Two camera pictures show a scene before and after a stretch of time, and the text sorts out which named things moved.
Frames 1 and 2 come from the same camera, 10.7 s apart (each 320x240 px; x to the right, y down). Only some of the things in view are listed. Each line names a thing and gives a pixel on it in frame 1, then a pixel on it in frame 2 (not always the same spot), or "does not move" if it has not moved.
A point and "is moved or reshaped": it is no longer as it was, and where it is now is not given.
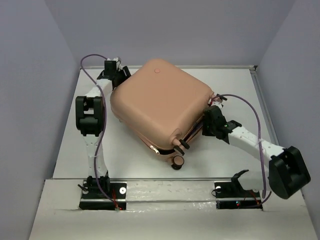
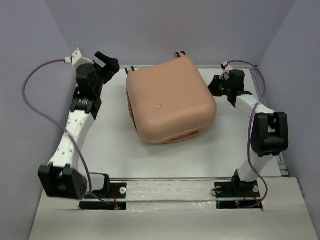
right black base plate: [233, 189] does not move
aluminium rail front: [170, 179] does not move
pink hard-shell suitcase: [162, 107] is moved or reshaped
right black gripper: [204, 131] to [213, 85]
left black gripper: [123, 71] to [113, 66]
